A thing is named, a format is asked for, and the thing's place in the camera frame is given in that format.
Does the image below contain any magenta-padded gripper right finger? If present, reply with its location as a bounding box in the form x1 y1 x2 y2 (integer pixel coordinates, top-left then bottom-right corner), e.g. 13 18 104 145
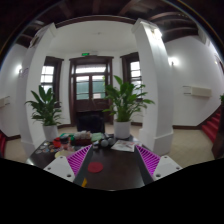
134 144 184 187

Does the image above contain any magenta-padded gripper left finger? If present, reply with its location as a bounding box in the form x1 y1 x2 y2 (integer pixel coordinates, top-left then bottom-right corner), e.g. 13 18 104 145
43 144 95 188

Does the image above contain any red plastic tray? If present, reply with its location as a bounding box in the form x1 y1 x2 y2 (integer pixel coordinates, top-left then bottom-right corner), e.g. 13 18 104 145
52 136 73 149

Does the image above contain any flat round red coaster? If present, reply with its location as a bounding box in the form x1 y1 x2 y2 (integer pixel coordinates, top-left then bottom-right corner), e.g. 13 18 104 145
87 161 104 174

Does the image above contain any folded green cloth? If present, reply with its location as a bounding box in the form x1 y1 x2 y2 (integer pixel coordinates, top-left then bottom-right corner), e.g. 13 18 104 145
90 132 105 143

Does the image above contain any white printed leaflet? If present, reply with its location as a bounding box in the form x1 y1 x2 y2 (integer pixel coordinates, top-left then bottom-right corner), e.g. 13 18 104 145
110 139 136 153

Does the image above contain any black chair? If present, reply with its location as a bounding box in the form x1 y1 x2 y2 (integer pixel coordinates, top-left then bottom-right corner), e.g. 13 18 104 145
75 109 107 134

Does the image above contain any green plant in white pot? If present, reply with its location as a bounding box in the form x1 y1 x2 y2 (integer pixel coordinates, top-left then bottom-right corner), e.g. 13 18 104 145
24 84 64 143
101 75 156 140

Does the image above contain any red carpeted staircase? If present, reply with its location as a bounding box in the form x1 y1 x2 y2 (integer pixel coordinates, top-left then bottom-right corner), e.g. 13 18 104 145
0 131 7 158
200 109 223 144

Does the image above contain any dark wooden glazed double door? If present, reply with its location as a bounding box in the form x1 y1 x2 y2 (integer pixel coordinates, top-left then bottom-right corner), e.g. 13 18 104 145
68 55 114 126

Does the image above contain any dark wood framed window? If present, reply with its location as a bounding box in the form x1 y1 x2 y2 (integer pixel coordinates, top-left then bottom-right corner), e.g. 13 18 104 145
40 56 64 108
120 52 144 98

